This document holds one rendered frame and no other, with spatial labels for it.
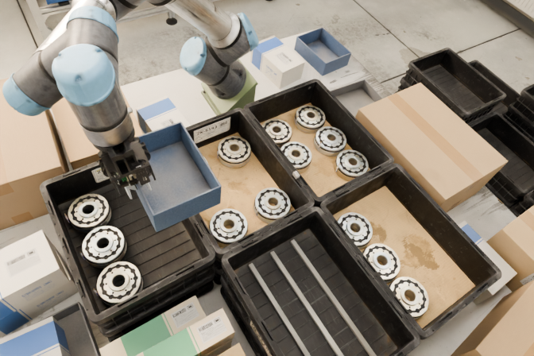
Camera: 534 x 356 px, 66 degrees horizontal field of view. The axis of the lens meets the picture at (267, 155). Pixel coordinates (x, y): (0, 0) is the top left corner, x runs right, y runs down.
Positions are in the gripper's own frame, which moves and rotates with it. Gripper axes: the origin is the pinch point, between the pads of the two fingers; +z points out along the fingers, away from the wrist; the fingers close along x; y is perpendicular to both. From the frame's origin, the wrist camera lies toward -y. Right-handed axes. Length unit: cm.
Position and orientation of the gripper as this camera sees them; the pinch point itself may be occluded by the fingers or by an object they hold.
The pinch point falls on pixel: (135, 181)
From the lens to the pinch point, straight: 89.2
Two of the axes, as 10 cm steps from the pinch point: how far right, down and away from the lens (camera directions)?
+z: -0.3, 5.6, 8.3
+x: 8.7, -4.0, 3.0
